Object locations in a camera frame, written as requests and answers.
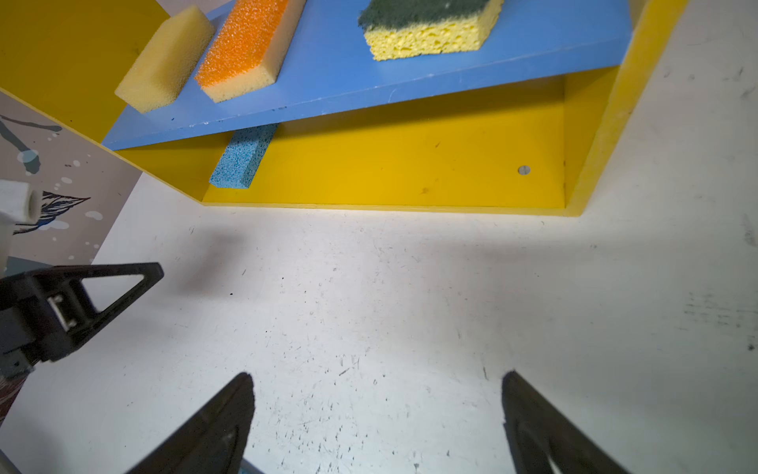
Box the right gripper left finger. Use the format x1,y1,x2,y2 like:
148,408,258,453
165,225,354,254
130,372,256,473

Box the blue sponge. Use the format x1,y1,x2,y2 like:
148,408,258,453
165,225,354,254
209,124,278,190

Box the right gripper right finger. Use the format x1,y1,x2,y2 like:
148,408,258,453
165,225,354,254
501,371,627,473

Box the yellow shelf unit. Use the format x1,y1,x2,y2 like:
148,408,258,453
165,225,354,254
1,1,686,216

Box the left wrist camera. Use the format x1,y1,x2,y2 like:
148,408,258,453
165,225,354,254
0,180,41,276

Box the yellow orange-tinted sponge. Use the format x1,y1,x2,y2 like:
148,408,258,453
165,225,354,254
114,5,215,114

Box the orange sponge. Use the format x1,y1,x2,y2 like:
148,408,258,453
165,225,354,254
195,0,306,103

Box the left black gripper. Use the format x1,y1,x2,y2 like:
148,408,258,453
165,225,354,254
1,262,164,379

